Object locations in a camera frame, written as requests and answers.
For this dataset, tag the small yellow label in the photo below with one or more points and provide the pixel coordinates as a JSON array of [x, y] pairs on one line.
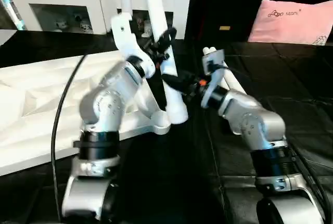
[[225, 27]]

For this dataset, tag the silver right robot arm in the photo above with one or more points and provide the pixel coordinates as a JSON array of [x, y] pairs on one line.
[[260, 140]]

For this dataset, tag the black sofa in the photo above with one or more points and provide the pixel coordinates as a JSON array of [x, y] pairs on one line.
[[218, 0]]

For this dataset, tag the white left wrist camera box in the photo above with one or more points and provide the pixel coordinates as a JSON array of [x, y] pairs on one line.
[[127, 39]]

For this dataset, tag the pink printed pillow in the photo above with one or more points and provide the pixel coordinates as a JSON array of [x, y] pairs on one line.
[[291, 22]]

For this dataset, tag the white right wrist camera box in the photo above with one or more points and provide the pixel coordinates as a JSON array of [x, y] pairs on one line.
[[213, 62]]

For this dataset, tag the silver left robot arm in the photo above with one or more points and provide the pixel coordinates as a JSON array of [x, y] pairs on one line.
[[104, 130]]

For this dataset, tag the light blue pole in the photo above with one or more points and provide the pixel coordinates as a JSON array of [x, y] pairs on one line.
[[9, 0]]

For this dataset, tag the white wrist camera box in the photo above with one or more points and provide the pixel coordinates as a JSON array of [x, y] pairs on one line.
[[213, 62], [127, 39]]

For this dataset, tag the black work mat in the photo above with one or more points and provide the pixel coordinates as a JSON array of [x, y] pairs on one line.
[[291, 78]]

